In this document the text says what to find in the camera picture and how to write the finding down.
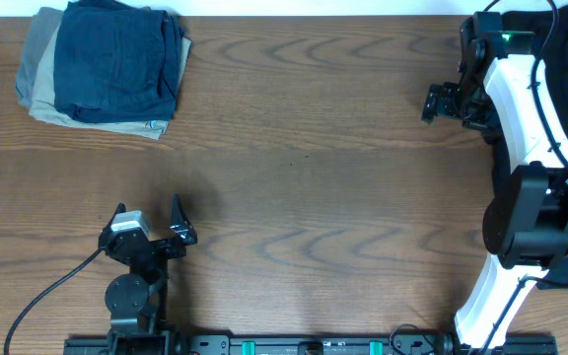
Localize grey folded garment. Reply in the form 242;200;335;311
15;7;63;108

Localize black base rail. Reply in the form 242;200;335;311
63;332;558;355

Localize navy blue shorts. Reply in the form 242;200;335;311
52;0;186;124

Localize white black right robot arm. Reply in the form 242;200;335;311
422;5;568;354

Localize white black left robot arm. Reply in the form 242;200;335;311
99;194;197;354

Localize khaki folded trousers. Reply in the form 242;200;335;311
28;14;192;141

